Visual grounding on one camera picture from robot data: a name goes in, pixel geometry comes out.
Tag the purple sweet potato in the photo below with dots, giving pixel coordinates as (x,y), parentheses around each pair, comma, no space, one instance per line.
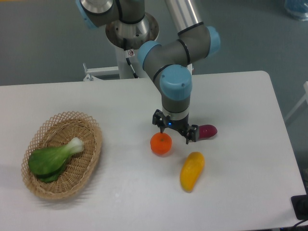
(207,131)

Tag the white furniture frame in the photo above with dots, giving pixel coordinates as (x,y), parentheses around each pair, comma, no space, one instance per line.
(298,108)

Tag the woven wicker basket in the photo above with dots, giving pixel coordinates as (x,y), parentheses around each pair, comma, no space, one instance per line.
(59,130)

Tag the blue bag in background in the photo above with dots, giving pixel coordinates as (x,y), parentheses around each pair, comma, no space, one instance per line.
(298,9)

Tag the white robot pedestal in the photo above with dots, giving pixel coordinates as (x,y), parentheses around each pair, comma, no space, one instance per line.
(127,60)

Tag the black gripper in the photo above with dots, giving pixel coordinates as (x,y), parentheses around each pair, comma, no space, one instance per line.
(190,132)

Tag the orange fruit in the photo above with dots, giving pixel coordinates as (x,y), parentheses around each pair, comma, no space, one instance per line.
(161,143)

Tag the black device at edge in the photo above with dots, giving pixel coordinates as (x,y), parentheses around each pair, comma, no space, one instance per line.
(300,206)

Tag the yellow mango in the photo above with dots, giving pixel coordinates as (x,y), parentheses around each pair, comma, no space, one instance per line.
(191,170)

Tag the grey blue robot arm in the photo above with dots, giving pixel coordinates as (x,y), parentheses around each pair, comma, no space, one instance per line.
(166,65)

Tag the green bok choy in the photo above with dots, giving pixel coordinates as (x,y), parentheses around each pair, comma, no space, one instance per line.
(48,163)

